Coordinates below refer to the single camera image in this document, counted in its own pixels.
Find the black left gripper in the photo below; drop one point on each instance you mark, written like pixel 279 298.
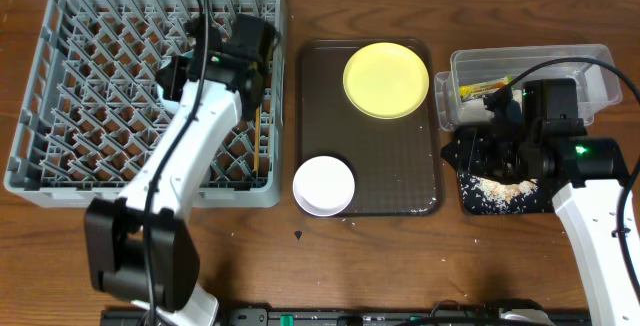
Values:
pixel 170 80

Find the green snack wrapper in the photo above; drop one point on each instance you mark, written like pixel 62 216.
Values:
pixel 480 90

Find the light blue bowl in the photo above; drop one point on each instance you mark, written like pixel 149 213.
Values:
pixel 171 78

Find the pink bowl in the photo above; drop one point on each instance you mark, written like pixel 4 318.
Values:
pixel 323 186

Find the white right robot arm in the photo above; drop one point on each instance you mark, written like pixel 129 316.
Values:
pixel 590 198

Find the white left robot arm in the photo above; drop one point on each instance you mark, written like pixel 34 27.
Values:
pixel 139 246

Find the black waste bin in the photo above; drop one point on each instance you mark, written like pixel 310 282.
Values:
pixel 472 147

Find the rice pile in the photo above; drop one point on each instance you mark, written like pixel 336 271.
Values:
pixel 481 196

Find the clear plastic bin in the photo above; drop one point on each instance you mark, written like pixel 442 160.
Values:
pixel 597 88

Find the dark brown serving tray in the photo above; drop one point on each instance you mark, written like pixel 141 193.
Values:
pixel 396 163

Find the yellow round plate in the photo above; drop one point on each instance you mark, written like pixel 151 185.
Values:
pixel 386 80

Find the grey plastic dish rack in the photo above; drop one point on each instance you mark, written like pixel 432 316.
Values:
pixel 91 116

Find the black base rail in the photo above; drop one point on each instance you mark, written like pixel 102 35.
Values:
pixel 516 309

